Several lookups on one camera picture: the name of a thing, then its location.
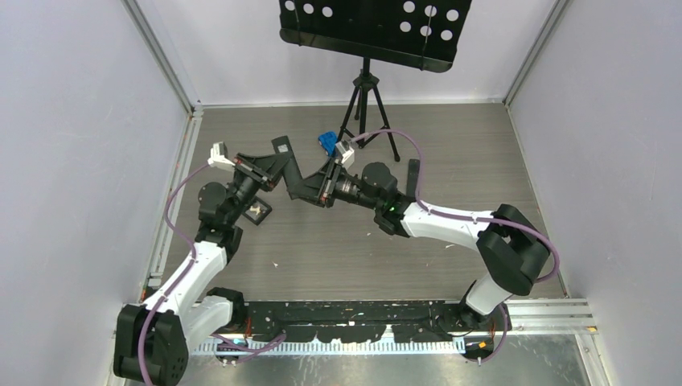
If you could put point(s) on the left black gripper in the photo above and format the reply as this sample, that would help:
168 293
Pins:
261 170

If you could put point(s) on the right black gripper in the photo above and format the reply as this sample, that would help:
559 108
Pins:
320 187

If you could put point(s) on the black remote with buttons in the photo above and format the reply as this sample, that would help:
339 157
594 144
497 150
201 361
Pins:
291 172

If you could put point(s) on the plain black remote control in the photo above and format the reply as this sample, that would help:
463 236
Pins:
413 172

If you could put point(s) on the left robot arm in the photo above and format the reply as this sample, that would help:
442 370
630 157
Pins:
155 338

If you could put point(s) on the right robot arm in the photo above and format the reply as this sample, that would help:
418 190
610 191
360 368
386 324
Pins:
511 248

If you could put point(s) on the blue toy car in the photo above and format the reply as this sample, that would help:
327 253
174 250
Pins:
328 142

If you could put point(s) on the black music stand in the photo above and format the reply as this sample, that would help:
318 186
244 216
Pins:
413 34

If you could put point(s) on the black square frame box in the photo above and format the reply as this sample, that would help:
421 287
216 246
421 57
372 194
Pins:
257 211

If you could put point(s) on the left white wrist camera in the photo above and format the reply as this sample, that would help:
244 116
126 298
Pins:
219 158

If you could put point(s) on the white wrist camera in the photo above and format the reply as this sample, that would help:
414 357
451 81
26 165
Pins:
219 158
344 154

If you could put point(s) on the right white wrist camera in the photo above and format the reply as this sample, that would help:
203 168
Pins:
344 154

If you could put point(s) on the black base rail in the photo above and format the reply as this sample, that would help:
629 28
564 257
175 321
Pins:
360 321

